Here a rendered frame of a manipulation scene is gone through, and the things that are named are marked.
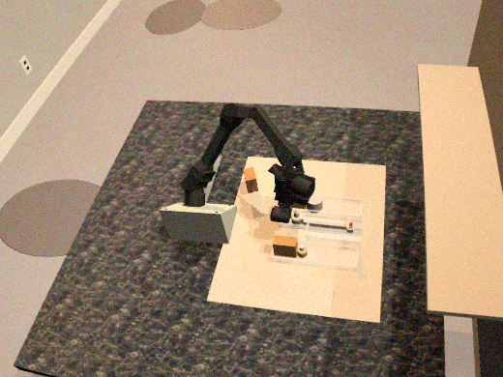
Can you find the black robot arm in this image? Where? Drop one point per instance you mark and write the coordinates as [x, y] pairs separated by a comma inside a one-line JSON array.
[[286, 176]]

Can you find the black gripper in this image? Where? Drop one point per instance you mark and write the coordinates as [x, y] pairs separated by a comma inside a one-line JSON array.
[[282, 212]]

